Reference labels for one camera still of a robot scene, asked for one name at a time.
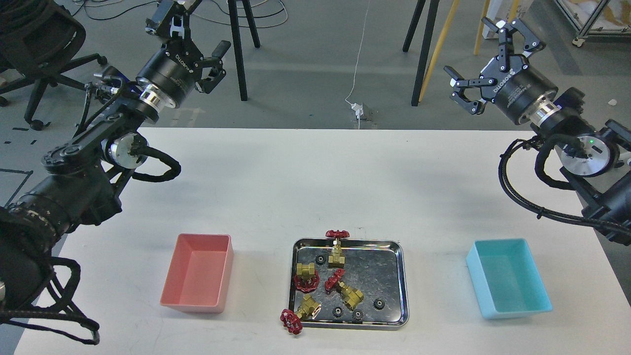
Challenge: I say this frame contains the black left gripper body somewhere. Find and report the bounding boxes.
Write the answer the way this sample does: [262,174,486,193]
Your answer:
[136,40,203,108]

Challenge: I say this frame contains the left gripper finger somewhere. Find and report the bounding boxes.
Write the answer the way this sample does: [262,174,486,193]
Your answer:
[145,0,201,46]
[196,40,231,94]

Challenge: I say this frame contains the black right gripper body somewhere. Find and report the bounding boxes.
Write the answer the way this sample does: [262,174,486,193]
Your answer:
[480,54,559,125]

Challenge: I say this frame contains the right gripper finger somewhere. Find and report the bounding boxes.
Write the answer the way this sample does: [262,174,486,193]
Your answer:
[482,17,546,72]
[444,66,498,115]

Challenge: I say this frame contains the brass valve red handwheel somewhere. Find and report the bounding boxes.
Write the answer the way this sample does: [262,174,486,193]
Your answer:
[293,262,320,293]

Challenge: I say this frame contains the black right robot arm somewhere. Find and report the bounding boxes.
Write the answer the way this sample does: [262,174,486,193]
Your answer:
[444,17,631,246]

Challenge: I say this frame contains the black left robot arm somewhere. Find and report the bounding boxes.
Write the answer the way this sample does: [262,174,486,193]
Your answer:
[1,0,231,345]

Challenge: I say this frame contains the white cardboard box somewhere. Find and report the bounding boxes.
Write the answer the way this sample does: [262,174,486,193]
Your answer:
[482,0,533,39]

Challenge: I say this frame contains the light blue plastic box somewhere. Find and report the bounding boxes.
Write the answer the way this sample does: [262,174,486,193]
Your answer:
[466,238,553,320]

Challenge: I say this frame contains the pink plastic box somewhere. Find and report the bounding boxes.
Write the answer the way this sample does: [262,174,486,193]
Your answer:
[160,233,234,313]

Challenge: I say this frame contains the brass valve at tray top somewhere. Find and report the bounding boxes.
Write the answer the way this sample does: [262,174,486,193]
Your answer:
[325,230,350,268]

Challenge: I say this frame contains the brass valve tray centre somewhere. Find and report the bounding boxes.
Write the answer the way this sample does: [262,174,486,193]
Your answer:
[324,268,364,310]

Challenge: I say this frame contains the brass valve tray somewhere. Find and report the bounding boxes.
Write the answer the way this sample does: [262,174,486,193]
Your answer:
[324,268,364,310]
[280,294,322,335]

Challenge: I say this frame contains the brass valve tray bottom left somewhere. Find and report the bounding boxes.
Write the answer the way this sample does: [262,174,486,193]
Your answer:
[280,294,322,335]

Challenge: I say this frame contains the yellow wooden leg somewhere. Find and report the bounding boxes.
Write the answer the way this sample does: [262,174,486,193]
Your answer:
[421,0,459,99]
[473,0,491,56]

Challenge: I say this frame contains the black stool leg left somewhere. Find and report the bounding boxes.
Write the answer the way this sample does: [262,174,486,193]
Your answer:
[227,0,261,102]

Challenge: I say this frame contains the black stool leg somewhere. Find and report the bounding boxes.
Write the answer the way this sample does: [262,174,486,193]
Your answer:
[227,0,261,102]
[402,0,440,107]

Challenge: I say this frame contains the black stool leg right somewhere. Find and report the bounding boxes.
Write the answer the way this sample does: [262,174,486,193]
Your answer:
[402,0,440,107]

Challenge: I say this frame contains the white power adapter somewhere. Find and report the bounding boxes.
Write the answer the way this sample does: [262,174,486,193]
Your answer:
[350,103,364,121]

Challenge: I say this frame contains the black office chair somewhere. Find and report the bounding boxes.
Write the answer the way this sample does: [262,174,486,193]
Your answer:
[0,0,107,131]

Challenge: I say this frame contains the shiny metal tray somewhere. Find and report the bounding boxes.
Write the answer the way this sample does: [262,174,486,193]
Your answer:
[291,238,409,330]

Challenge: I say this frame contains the aluminium frame cart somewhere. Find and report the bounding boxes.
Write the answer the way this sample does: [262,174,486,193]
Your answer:
[554,0,631,48]

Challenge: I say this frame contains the black cables on floor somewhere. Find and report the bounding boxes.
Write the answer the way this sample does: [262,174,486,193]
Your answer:
[54,0,288,29]

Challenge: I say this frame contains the white cable on floor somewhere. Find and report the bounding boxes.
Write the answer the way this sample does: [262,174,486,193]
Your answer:
[344,0,371,130]

